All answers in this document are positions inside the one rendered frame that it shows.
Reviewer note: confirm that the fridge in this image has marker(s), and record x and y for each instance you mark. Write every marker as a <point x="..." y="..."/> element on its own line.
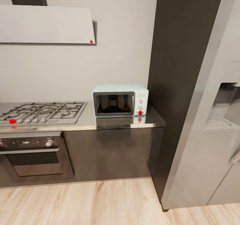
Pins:
<point x="194" y="85"/>

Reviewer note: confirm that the microwave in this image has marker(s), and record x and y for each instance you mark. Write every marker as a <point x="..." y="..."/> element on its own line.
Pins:
<point x="124" y="99"/>

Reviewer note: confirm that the oven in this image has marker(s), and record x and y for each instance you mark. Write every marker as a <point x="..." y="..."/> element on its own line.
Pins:
<point x="35" y="156"/>

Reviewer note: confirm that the range hood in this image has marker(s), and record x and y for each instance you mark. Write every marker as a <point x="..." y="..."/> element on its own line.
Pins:
<point x="33" y="21"/>

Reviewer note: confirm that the burner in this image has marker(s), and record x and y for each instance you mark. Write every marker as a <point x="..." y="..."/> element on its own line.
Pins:
<point x="43" y="113"/>

